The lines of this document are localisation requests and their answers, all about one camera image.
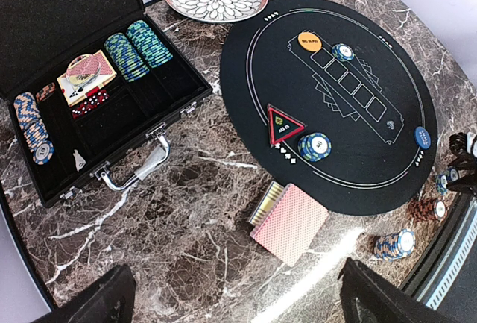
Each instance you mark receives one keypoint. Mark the triangular all in button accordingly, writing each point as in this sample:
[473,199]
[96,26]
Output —
[282,126]

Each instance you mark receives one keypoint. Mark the green chip row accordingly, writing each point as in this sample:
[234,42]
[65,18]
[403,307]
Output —
[131,66]
[152,49]

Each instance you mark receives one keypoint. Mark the blue small blind button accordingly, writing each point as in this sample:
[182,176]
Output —
[422,138]

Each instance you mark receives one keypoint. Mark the red dice row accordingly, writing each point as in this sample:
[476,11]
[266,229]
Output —
[89,104]

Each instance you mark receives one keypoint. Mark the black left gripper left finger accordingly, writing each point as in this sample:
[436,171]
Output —
[109,299]

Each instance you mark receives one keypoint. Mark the blue tan chip stack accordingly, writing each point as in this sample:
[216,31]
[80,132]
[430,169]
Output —
[395,246]

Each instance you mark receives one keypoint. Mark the blue green chip stack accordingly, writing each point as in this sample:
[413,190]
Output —
[444,179]

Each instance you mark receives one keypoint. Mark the round black poker mat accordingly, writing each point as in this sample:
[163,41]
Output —
[368,107]

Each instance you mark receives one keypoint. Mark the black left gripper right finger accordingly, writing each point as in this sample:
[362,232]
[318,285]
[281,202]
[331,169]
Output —
[381,300]

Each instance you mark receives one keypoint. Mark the green chip row left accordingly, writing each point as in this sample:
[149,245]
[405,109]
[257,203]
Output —
[131,66]

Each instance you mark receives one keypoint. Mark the clear dealer button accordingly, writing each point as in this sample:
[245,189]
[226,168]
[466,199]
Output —
[82,70]

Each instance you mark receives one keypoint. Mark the orange big blind button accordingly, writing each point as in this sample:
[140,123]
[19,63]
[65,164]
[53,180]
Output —
[309,41]

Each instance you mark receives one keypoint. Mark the green chip row right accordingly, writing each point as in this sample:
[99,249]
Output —
[152,49]

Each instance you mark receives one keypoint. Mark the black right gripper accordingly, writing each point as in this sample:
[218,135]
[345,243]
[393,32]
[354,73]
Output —
[463,146]

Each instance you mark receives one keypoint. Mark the cards in case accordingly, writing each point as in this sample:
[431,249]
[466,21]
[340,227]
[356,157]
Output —
[74,95]

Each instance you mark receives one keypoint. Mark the brown chip row in case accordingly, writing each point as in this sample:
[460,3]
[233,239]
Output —
[46,92]

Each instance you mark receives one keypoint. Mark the white cable tray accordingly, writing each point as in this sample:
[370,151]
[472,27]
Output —
[452,286]

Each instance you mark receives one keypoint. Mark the brown white chip stack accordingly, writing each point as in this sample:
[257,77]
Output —
[430,209]

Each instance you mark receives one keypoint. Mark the red playing card deck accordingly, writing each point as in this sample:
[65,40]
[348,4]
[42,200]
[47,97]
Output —
[291,225]

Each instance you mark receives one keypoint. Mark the blue tan chip row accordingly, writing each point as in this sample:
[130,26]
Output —
[33,128]

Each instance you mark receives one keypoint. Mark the black poker chip case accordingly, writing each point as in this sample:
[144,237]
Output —
[39,39]

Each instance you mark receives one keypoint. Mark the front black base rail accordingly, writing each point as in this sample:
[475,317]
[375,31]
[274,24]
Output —
[420,274]

